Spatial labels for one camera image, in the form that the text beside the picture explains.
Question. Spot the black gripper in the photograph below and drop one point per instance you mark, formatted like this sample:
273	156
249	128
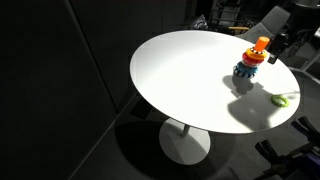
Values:
280	41

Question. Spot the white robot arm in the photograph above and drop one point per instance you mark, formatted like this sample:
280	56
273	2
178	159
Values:
301	20

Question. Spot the white metal stand leg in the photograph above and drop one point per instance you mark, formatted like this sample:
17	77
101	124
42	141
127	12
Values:
311	60

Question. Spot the grey chair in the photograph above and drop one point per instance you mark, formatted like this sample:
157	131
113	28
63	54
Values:
270	23

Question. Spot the wooden bar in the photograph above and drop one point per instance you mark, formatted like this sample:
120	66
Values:
238	28

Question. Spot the purple black clamp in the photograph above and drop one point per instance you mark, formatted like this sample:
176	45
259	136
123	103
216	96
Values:
270	150
306	128

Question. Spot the white table pedestal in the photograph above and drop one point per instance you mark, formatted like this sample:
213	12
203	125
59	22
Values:
183	146

